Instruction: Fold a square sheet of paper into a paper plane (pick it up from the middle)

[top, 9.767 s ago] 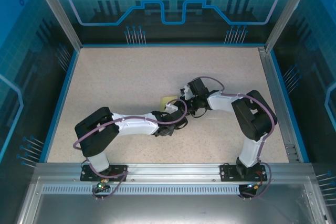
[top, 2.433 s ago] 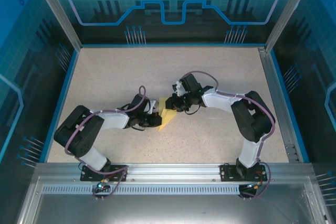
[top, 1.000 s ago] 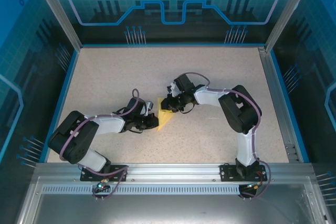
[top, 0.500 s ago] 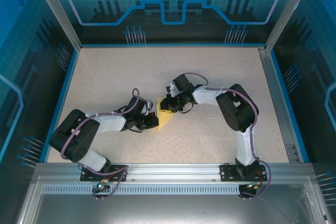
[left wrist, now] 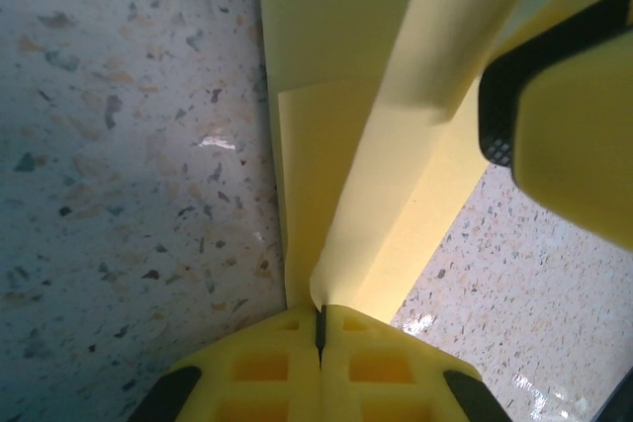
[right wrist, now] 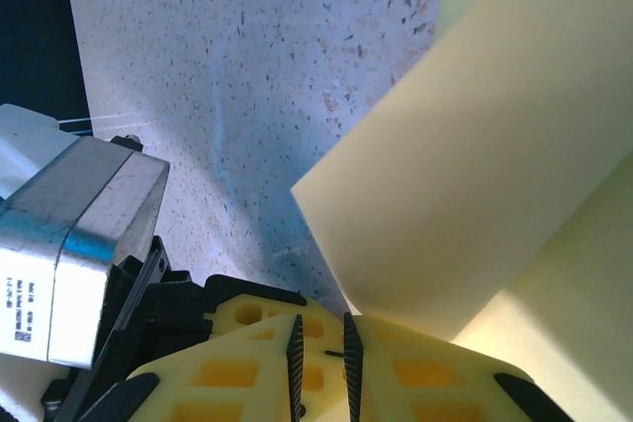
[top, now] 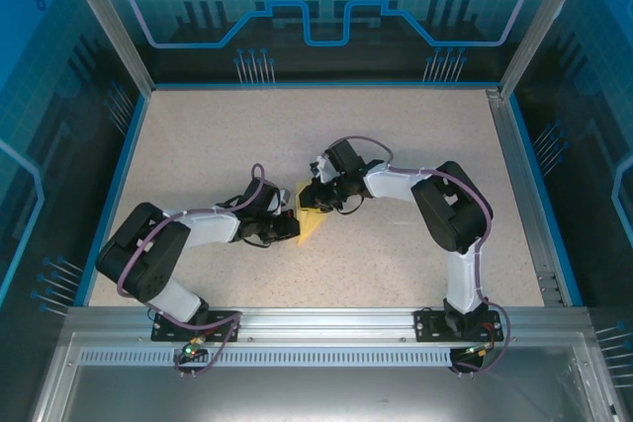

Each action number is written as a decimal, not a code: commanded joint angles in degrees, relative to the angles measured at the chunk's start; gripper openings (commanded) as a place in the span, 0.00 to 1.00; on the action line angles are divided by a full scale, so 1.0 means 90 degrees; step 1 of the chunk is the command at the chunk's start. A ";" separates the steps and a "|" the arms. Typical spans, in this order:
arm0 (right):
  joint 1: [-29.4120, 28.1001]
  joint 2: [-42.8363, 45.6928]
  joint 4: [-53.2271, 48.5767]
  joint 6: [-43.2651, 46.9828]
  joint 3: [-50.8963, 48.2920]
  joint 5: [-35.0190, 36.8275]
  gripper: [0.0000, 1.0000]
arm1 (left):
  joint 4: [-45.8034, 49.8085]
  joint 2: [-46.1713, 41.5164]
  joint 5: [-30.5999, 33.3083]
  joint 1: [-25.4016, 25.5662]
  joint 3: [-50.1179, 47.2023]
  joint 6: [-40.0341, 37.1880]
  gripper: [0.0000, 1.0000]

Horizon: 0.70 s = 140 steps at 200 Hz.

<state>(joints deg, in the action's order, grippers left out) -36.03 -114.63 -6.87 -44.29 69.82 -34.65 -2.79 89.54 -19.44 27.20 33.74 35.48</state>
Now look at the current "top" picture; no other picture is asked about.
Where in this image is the pale yellow paper sheet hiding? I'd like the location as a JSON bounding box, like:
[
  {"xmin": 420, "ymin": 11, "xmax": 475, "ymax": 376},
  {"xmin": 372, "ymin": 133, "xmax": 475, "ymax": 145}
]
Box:
[{"xmin": 294, "ymin": 177, "xmax": 330, "ymax": 246}]

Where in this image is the grey metal sheet panel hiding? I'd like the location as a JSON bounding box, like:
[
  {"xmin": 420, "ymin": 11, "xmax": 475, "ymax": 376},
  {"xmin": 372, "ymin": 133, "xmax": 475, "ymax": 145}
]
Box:
[{"xmin": 29, "ymin": 332, "xmax": 633, "ymax": 422}]

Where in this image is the blue table edge strip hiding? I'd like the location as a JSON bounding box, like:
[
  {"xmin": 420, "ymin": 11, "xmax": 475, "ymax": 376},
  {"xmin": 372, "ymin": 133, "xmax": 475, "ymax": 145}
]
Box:
[
  {"xmin": 73, "ymin": 90, "xmax": 150, "ymax": 307},
  {"xmin": 507, "ymin": 94, "xmax": 586, "ymax": 307}
]

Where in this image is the thin black right gripper cable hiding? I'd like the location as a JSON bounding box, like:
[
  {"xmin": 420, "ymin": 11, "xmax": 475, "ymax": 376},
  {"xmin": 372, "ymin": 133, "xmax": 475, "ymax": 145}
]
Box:
[{"xmin": 338, "ymin": 194, "xmax": 368, "ymax": 216}]

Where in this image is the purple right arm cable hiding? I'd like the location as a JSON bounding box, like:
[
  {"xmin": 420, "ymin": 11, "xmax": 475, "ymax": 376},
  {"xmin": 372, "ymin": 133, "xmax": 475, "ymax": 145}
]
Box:
[{"xmin": 323, "ymin": 134, "xmax": 513, "ymax": 377}]

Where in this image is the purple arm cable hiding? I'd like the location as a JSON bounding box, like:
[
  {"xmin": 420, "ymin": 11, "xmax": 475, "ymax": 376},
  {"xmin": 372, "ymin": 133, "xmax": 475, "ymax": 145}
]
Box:
[
  {"xmin": 116, "ymin": 163, "xmax": 269, "ymax": 380},
  {"xmin": 323, "ymin": 134, "xmax": 513, "ymax": 377}
]

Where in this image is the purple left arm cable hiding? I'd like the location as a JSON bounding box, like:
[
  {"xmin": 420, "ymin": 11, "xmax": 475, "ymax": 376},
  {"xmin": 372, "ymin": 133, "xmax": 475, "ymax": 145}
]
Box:
[{"xmin": 116, "ymin": 163, "xmax": 269, "ymax": 380}]

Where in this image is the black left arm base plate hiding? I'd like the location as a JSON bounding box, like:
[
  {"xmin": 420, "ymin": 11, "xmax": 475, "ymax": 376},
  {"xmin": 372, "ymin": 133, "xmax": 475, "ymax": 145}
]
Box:
[{"xmin": 150, "ymin": 309, "xmax": 243, "ymax": 343}]

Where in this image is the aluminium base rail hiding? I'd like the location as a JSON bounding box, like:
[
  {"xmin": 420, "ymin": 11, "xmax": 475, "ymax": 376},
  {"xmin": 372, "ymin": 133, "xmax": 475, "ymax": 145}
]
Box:
[{"xmin": 63, "ymin": 306, "xmax": 592, "ymax": 340}]

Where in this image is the blue printed circuit wall panel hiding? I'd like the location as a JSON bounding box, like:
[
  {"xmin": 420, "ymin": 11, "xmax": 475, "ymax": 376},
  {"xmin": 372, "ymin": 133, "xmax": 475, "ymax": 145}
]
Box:
[{"xmin": 78, "ymin": 0, "xmax": 570, "ymax": 86}]

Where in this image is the slotted grey cable duct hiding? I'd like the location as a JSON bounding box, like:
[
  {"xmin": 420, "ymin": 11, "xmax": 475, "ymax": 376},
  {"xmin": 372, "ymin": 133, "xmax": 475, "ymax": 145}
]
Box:
[{"xmin": 78, "ymin": 348, "xmax": 454, "ymax": 367}]

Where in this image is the cable connector with green light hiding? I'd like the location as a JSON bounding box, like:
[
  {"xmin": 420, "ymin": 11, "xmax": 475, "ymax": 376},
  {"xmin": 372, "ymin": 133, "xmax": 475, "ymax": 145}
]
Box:
[
  {"xmin": 462, "ymin": 341, "xmax": 497, "ymax": 360},
  {"xmin": 178, "ymin": 335, "xmax": 208, "ymax": 360}
]

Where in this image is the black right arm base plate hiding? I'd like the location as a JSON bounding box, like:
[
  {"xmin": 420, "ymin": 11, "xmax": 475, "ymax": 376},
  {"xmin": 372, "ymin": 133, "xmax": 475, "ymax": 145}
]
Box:
[{"xmin": 413, "ymin": 307, "xmax": 505, "ymax": 343}]

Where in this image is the aluminium side rail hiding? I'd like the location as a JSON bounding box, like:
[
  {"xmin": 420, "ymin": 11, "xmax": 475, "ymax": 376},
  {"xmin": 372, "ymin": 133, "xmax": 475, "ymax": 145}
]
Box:
[{"xmin": 487, "ymin": 88, "xmax": 568, "ymax": 307}]

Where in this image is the blue printed side wall panel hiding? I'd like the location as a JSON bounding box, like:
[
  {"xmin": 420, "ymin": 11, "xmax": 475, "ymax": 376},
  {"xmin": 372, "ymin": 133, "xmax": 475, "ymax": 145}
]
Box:
[
  {"xmin": 0, "ymin": 0, "xmax": 149, "ymax": 422},
  {"xmin": 508, "ymin": 0, "xmax": 633, "ymax": 422}
]

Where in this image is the aluminium frame post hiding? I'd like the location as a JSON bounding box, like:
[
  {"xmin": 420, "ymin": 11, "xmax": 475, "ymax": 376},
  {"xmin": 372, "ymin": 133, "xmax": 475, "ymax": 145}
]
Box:
[
  {"xmin": 54, "ymin": 0, "xmax": 157, "ymax": 93},
  {"xmin": 498, "ymin": 0, "xmax": 594, "ymax": 98}
]

